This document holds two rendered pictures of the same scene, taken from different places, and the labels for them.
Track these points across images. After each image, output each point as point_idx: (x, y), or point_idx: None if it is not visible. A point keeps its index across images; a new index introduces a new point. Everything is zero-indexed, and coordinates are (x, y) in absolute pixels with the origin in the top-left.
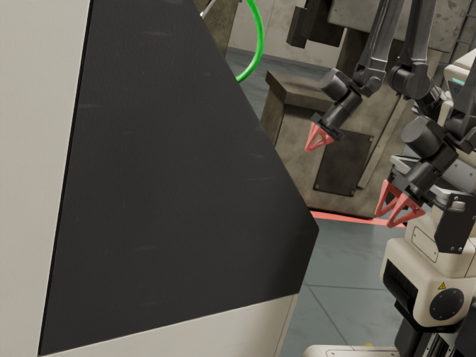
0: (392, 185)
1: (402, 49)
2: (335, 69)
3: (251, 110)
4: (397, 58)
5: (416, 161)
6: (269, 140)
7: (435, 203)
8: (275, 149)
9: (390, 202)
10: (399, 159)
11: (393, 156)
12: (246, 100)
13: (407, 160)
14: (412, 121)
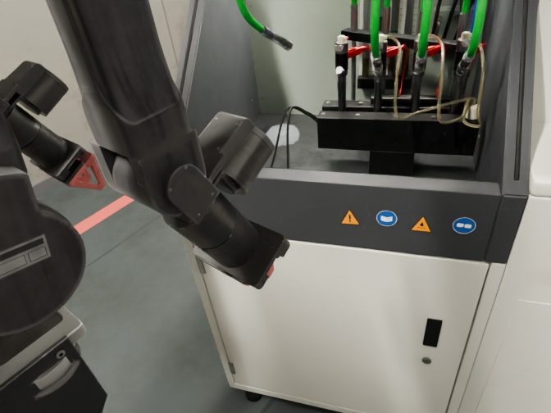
0: (81, 157)
1: (0, 111)
2: (234, 115)
3: (188, 11)
4: (29, 178)
5: (11, 364)
6: (182, 43)
7: (29, 161)
8: (180, 55)
9: (85, 183)
10: (60, 323)
11: (76, 319)
12: (189, 2)
13: (38, 338)
14: (51, 72)
